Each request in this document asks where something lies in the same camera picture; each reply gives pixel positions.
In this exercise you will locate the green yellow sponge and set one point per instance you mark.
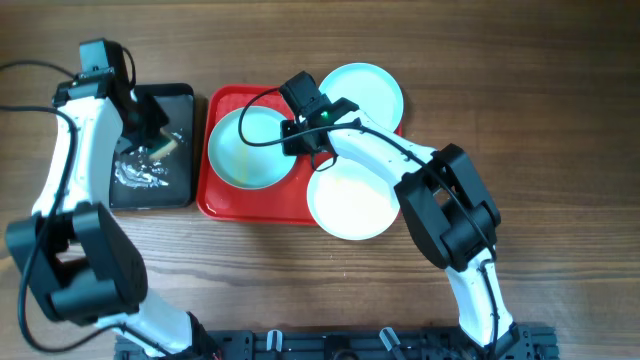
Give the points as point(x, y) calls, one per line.
point(163, 144)

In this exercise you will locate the white plate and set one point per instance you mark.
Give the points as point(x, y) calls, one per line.
point(350, 202)

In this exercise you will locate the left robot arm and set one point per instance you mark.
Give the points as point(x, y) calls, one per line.
point(74, 259)

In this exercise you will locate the red plastic tray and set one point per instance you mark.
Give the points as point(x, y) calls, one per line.
point(283, 203)

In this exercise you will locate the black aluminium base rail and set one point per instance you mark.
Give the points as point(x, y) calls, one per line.
point(520, 342)

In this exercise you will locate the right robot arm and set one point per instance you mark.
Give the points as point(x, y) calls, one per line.
point(450, 215)

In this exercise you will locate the black rectangular tray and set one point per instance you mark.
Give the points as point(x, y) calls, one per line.
point(138, 182)

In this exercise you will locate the light blue plate top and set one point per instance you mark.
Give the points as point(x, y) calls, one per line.
point(369, 86)

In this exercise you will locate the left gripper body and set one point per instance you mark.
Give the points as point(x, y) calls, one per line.
point(144, 128)

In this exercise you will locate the light blue plate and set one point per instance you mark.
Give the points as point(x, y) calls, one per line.
point(243, 166)
point(369, 86)

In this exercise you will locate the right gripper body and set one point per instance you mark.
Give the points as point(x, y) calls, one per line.
point(301, 146)

